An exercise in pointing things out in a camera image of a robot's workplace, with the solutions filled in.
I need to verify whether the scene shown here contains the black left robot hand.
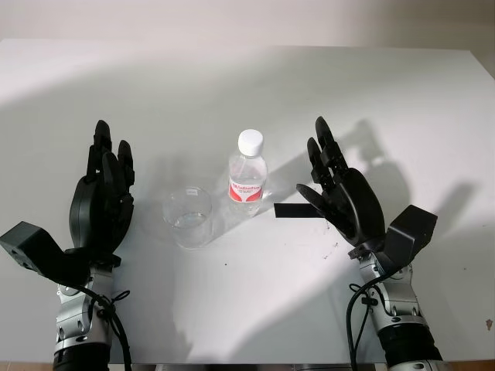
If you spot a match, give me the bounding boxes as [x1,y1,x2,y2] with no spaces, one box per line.
[68,119,136,256]

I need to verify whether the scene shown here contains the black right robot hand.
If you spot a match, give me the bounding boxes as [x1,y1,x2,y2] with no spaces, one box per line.
[295,116,388,250]

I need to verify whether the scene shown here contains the clear plastic water bottle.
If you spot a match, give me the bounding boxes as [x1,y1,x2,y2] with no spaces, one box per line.
[227,129,269,219]

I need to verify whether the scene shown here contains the clear glass cup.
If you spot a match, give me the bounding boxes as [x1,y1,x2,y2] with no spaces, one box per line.
[162,186,214,250]

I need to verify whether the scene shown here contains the black tape strip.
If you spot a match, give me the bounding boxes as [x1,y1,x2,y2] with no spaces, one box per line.
[273,203,315,220]

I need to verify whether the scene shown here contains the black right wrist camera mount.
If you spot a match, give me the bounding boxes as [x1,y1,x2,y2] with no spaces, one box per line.
[347,205,439,277]

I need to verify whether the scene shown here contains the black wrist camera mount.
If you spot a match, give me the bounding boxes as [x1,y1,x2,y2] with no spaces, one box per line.
[0,221,121,288]
[347,205,439,277]

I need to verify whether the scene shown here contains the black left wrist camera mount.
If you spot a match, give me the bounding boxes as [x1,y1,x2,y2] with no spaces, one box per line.
[0,221,121,288]

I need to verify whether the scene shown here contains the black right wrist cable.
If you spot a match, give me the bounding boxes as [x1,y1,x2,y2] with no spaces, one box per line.
[346,270,392,367]

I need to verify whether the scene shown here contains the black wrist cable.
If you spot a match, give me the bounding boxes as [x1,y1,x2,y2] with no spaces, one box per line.
[346,270,392,367]
[73,284,133,371]

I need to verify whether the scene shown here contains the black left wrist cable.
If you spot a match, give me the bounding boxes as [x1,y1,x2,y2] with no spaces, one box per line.
[73,284,133,371]

